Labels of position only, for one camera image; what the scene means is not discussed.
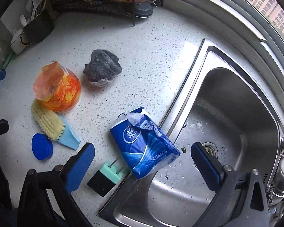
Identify blue tissue pack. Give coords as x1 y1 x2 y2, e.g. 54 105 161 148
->
110 107 180 179

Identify orange plastic wrapper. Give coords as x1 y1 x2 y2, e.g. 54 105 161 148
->
33 61 81 112

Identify white small lidded pot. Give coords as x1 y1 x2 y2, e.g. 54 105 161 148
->
10 29 26 54

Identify dark round lid under rack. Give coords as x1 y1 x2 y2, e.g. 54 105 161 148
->
134 2 153 19

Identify steel scouring pad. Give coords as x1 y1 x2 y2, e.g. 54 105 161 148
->
265 184 275 206

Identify stainless steel sink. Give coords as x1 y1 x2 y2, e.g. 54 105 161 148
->
99 39 284 226

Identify dark green utensil cup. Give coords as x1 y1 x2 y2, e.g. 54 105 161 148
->
20 9 54 46

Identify black and green charger plug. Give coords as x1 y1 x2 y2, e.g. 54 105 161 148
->
87 159 123 197

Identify black wire rack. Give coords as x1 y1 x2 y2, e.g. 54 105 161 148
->
52 0 163 25

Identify blue round lid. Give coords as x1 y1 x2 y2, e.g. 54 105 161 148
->
31 133 53 161

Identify grey crumpled plastic bag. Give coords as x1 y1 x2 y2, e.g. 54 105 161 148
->
83 49 122 87

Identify yellow bristle blue scrub brush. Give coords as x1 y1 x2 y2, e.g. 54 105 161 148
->
31 99 81 150

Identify white ladle spoons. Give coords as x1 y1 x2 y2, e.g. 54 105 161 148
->
20 0 43 27

